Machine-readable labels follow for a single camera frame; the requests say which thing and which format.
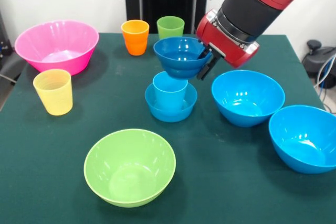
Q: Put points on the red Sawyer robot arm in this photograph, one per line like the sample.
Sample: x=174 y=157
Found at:
x=254 y=6

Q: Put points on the dark green table cloth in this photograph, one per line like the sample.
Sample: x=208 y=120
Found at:
x=223 y=155

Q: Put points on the green cup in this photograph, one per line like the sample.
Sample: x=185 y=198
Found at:
x=170 y=28

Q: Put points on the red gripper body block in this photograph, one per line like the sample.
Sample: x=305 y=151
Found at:
x=223 y=43

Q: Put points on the light blue cup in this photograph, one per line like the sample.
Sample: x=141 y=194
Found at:
x=169 y=95

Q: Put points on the small dark blue bowl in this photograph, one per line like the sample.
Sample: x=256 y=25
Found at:
x=178 y=66

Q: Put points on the lime green bowl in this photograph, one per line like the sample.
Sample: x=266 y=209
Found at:
x=131 y=176

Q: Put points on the yellow ribbed cup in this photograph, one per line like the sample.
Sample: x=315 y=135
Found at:
x=55 y=98

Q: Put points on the large blue bowl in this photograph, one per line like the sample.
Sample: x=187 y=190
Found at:
x=302 y=155
x=246 y=113

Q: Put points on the orange cup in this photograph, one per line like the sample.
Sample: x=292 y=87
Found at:
x=135 y=43

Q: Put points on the small ribbed blue bowl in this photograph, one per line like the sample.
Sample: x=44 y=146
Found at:
x=170 y=115

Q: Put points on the black equipment base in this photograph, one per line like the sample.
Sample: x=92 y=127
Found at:
x=4 y=48
x=315 y=58

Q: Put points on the large pink bowl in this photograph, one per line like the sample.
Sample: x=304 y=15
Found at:
x=55 y=40

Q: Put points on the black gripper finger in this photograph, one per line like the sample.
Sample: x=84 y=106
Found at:
x=204 y=53
x=207 y=69

